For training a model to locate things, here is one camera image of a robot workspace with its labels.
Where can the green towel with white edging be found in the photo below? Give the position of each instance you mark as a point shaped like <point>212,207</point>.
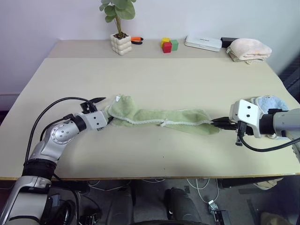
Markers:
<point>152,116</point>

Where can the folded pink towel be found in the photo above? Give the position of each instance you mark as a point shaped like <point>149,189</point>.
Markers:
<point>248,48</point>

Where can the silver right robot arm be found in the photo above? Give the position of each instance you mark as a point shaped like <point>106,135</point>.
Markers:
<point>286,119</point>

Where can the orange and black pliers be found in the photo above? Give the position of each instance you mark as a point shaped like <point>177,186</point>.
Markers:
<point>137,39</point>

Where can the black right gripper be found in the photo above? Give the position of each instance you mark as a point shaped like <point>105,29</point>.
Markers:
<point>233,126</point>

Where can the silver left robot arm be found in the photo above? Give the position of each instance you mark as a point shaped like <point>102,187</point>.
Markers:
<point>58,136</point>

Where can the green leafy plant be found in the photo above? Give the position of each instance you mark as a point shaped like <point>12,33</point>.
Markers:
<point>122,9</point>

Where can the green block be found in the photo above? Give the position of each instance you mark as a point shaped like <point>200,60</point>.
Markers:
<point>174,45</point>

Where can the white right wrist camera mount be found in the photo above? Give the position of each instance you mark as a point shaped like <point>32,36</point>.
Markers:
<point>246,110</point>

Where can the folded beige towel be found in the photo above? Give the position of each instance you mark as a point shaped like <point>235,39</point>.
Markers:
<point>246,62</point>

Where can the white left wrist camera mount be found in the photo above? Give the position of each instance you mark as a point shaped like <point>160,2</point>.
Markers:
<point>96,119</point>

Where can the folded light blue towel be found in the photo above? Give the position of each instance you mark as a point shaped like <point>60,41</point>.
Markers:
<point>269,102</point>

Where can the flat white box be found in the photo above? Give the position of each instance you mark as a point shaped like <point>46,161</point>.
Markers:
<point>202,42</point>

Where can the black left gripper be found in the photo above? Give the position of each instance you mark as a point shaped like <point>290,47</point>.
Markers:
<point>87,107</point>

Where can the dark rounded shape under table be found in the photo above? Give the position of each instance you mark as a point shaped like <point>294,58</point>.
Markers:
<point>180,204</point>

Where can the ribbed partition panel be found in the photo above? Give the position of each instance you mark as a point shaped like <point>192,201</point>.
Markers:
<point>293,77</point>

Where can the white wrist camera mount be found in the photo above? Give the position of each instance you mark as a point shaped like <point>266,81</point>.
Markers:
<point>246,110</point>
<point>96,119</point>

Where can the white bubble plant pot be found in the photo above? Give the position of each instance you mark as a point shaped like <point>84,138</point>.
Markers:
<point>121,45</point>

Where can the yellow block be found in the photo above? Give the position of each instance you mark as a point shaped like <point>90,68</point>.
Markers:
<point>164,40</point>

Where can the small black box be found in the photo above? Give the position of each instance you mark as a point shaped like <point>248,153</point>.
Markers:
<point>226,41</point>

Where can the red block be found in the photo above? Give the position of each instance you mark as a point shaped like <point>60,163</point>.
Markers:
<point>167,48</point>

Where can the metal caster wheel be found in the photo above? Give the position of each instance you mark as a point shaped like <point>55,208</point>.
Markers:
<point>212,206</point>

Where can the beige cloth under table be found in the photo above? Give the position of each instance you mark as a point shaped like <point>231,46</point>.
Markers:
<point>269,184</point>

